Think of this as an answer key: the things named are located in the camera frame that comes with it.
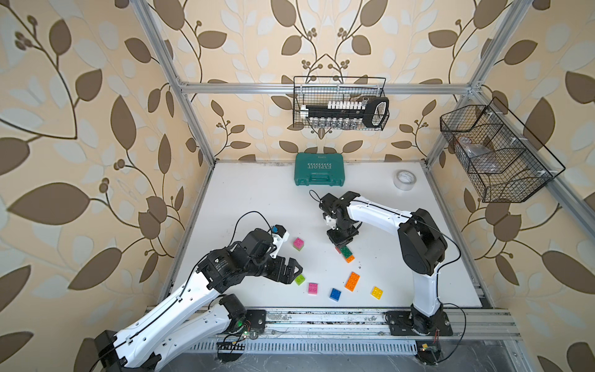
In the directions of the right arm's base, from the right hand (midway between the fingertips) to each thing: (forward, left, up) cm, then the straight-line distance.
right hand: (340, 245), depth 89 cm
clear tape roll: (+34, -36, -2) cm, 50 cm away
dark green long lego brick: (-3, -2, 0) cm, 3 cm away
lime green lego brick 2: (-12, +16, -1) cm, 20 cm away
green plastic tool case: (+39, +6, +3) cm, 39 cm away
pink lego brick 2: (-15, +12, -2) cm, 19 cm away
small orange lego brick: (-6, -3, -1) cm, 6 cm away
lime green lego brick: (0, +16, -3) cm, 16 cm away
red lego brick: (-1, +1, -3) cm, 3 cm away
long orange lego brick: (-13, -3, -2) cm, 14 cm away
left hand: (-13, +19, +15) cm, 27 cm away
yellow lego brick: (-17, -11, -3) cm, 20 cm away
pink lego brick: (+1, +16, +1) cm, 16 cm away
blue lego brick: (-18, +4, -1) cm, 18 cm away
